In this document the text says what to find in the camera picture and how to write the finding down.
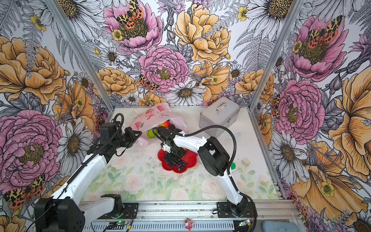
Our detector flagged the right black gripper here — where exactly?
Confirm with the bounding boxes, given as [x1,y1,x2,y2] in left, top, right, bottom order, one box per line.
[163,145,187,167]

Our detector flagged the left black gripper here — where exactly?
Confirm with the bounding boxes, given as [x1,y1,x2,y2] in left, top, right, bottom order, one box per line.
[112,127,142,148]

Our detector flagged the dark purple grapes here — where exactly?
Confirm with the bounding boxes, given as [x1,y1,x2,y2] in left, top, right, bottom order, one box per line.
[173,159,187,173]

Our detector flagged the red flower-shaped plate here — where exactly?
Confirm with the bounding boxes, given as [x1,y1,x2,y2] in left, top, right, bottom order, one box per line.
[157,149,198,174]

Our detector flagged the green lime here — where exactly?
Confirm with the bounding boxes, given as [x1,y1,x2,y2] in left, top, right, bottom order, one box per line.
[147,129,158,138]

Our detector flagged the red orange peach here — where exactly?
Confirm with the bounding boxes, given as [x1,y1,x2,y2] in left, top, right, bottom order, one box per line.
[160,121,171,129]

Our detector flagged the pink plastic bag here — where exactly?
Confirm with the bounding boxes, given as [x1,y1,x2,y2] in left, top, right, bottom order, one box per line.
[130,102,189,146]

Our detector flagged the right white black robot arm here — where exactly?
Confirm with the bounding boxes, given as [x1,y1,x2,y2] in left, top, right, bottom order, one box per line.
[161,135,248,217]

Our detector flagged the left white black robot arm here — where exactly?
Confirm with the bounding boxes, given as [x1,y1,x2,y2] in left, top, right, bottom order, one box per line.
[34,127,142,232]

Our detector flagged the silver metal box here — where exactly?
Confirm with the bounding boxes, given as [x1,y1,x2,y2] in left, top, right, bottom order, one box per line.
[199,97,241,129]

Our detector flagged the small pink red object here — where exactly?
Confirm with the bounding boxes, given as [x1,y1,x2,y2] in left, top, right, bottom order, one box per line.
[184,218,194,231]

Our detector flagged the green circuit board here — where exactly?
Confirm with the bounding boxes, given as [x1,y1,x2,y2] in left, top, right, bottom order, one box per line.
[238,219,251,227]

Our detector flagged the blue grey cloth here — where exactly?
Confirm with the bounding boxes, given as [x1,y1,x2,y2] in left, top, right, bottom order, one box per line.
[262,221,300,232]

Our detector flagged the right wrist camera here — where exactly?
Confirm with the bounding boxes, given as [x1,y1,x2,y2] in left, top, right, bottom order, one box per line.
[157,127,175,142]

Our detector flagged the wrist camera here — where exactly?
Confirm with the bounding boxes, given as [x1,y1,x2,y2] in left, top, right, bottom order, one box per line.
[100,122,117,144]
[157,127,175,142]

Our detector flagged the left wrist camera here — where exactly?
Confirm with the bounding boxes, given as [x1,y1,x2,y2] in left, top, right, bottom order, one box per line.
[100,122,117,144]

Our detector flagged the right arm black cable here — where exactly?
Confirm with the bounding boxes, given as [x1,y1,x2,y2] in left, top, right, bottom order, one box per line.
[152,124,259,232]

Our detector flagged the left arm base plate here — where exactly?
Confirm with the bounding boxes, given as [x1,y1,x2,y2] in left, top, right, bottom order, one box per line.
[115,203,139,219]

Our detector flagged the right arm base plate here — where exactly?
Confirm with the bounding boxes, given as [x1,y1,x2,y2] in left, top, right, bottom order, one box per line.
[216,201,257,218]

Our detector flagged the aluminium front rail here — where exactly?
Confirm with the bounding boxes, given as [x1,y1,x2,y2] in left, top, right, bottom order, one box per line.
[78,200,300,224]

